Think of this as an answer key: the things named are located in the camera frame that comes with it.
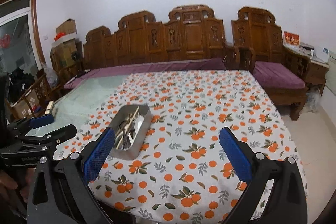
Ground left hand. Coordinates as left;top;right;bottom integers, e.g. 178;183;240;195
1;168;35;202

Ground steel rectangular tray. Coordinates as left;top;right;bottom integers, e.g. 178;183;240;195
109;105;153;160

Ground wooden side table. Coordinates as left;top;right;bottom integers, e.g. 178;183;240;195
299;44;329;95

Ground stacked cardboard boxes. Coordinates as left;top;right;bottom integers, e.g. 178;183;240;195
50;19;79;72

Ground purple seat cushion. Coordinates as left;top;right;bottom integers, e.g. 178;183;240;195
252;61;305;89

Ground carved wooden sofa bench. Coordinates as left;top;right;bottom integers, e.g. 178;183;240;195
84;5;240;69

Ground small white plastic spoon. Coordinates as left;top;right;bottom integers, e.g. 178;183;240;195
130;115;144;140

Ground red sign card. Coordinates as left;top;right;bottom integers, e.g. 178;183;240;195
284;31;300;49

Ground carved wooden armchair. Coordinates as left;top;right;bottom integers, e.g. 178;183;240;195
231;6;310;121

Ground light bamboo chopstick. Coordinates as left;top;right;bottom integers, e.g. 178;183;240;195
114;106;139;150

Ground purple bench cushion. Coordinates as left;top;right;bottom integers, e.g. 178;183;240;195
64;57;226;89

